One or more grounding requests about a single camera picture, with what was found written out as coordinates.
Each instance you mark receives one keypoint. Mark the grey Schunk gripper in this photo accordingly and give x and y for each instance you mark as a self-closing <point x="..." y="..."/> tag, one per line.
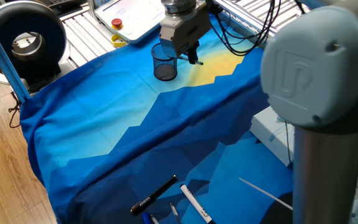
<point x="182" y="31"/>

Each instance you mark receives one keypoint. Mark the blue frame post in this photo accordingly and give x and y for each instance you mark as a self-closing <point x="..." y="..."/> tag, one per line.
<point x="2" y="56"/>

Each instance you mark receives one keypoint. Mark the black and silver gel pen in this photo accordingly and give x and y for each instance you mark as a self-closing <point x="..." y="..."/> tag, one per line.
<point x="180" y="58"/>

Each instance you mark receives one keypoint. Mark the white marker black cap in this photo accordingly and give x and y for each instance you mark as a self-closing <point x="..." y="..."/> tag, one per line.
<point x="194" y="202"/>

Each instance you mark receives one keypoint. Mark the white teach pendant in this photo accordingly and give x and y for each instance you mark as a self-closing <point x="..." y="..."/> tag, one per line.
<point x="135" y="18"/>

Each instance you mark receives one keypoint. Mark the thin grey pen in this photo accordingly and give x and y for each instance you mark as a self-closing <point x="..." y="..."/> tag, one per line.
<point x="174" y="212"/>
<point x="154" y="219"/>

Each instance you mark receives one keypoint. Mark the yellow plastic hook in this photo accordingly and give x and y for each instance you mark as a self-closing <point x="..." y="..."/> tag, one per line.
<point x="114" y="40"/>

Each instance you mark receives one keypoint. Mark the long black pen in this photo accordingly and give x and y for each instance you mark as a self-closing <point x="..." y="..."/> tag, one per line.
<point x="154" y="195"/>

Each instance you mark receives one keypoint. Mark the aluminium table rail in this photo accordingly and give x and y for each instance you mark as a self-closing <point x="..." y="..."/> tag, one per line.
<point x="247" y="32"/>

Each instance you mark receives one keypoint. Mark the black mesh pen holder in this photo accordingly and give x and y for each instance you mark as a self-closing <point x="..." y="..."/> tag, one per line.
<point x="165" y="73"/>

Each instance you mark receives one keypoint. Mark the white marker blue cap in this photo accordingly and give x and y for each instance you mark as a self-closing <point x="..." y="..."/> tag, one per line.
<point x="145" y="218"/>

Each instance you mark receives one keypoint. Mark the light blue gift box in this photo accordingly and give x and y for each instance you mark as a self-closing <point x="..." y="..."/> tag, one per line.
<point x="269" y="133"/>

